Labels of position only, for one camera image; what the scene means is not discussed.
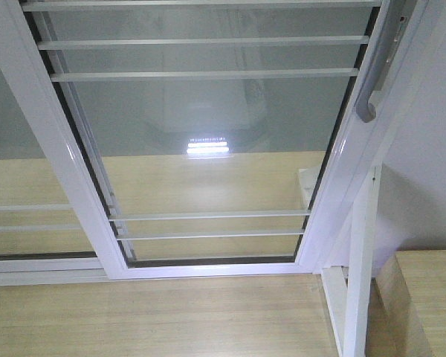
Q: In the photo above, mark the grey metal door handle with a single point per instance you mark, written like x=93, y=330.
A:
x=363, y=108

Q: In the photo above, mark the white framed sliding glass door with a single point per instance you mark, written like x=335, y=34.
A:
x=190, y=137

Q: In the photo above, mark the wooden platform base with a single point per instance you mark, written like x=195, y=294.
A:
x=280, y=315

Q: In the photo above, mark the light wooden box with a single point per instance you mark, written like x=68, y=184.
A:
x=412, y=287

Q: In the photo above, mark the white framed fixed glass door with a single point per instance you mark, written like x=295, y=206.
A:
x=41, y=239

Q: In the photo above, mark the white triangular support bracket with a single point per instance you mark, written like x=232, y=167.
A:
x=347, y=296

